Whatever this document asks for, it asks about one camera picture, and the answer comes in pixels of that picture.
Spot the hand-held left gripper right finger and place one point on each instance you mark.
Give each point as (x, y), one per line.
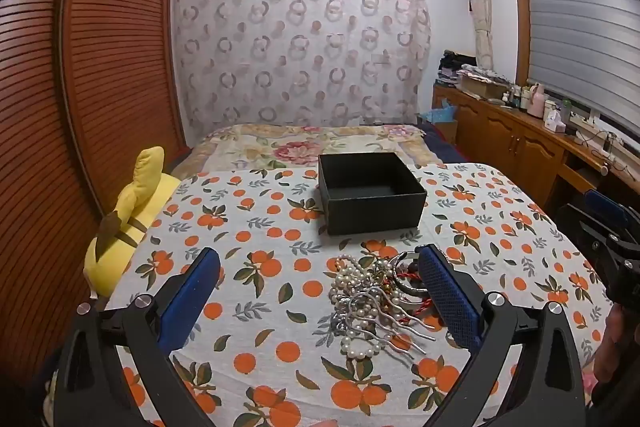
(447, 302)

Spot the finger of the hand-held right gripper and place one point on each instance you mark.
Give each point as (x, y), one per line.
(606, 206)
(582, 227)

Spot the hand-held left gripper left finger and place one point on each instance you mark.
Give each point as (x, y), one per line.
(192, 302)

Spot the silver wavy hairpin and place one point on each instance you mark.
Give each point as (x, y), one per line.
(395, 324)

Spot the black cardboard box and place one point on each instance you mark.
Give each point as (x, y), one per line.
(372, 197)

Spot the person's right hand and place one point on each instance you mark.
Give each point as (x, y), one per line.
(614, 347)

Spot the orange fruit print cloth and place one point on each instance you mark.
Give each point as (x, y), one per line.
(280, 307)

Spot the white tissue box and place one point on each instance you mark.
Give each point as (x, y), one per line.
(554, 119)

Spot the wooden cabinet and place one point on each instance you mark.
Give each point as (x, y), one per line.
(515, 142)

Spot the yellow plush toy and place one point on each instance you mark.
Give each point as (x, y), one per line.
(130, 207)

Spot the pink bottle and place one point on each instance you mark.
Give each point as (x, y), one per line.
(536, 99)

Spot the dark blue bed sheet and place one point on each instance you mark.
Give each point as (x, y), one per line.
(440, 147)

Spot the floral blanket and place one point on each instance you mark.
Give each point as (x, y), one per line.
(280, 149)

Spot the blue plastic bag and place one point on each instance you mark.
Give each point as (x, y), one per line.
(440, 113)

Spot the grey window blind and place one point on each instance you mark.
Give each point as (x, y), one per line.
(580, 17)

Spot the stack of folded clothes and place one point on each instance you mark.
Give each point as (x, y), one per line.
(452, 67)

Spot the brown louvred wardrobe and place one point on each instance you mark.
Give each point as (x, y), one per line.
(115, 57)

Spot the circle patterned sheer curtain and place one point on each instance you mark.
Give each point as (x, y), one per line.
(300, 47)

